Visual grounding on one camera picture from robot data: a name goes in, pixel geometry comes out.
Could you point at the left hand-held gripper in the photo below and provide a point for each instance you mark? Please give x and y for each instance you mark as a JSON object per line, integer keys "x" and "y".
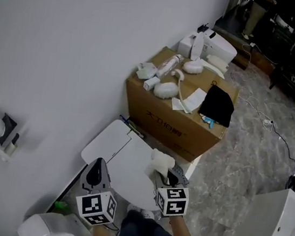
{"x": 95, "y": 207}

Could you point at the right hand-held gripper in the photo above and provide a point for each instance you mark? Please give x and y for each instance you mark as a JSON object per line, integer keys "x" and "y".
{"x": 174, "y": 201}

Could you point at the white terry cloth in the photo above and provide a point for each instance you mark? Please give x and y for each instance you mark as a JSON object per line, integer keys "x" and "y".
{"x": 160, "y": 161}

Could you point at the white toilet lid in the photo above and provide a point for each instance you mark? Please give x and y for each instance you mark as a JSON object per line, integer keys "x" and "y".
{"x": 134, "y": 173}

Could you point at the white smart toilet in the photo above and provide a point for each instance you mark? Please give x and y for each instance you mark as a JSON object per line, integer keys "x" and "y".
{"x": 105, "y": 144}

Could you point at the white toilet with control label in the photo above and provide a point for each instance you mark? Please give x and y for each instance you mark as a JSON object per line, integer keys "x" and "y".
{"x": 50, "y": 230}

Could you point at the black toilet paper holder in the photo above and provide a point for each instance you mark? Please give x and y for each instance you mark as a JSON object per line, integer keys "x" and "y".
{"x": 9, "y": 125}

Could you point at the white toilet with black panel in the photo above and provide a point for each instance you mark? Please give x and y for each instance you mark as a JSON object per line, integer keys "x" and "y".
{"x": 220, "y": 47}

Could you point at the person's right white clog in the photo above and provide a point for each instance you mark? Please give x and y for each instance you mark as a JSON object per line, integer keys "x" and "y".
{"x": 148, "y": 214}

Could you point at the person's white clog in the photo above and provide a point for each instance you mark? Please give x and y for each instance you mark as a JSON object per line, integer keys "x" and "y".
{"x": 134, "y": 209}
{"x": 148, "y": 214}

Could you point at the green plastic wrapper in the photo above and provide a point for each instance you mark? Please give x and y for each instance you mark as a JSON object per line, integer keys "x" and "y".
{"x": 61, "y": 205}

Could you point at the person's left white clog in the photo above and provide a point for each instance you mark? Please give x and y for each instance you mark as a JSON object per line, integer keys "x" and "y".
{"x": 134, "y": 209}

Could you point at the large cardboard box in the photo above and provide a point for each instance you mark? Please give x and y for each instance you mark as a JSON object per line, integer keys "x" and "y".
{"x": 167, "y": 128}

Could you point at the person's dark trousers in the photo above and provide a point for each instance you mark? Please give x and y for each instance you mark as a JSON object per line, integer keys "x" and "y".
{"x": 142, "y": 231}

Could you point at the blue pen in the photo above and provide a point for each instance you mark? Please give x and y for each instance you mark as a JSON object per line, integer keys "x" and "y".
{"x": 124, "y": 118}

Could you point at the blue plastic item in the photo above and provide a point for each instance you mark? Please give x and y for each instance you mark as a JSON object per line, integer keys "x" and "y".
{"x": 210, "y": 122}

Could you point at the white paper sheets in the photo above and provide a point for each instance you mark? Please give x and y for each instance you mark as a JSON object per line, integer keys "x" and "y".
{"x": 195, "y": 99}

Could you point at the black fabric pouch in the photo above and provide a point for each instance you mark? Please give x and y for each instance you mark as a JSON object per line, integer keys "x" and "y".
{"x": 217, "y": 105}

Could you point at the white foam-wrapped part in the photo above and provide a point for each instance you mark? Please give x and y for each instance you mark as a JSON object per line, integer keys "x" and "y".
{"x": 165, "y": 90}
{"x": 192, "y": 67}

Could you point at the small white box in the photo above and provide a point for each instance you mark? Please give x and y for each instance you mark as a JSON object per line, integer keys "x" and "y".
{"x": 151, "y": 84}

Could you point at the flat white box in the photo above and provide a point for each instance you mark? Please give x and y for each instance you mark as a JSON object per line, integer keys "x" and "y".
{"x": 146, "y": 71}

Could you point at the pink wrapped wand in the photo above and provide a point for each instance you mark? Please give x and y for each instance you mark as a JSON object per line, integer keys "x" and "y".
{"x": 168, "y": 66}

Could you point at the white carton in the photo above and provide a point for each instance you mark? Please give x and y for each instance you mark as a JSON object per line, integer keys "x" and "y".
{"x": 186, "y": 45}

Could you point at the dark stone platform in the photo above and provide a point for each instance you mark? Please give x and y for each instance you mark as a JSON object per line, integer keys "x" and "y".
{"x": 240, "y": 54}

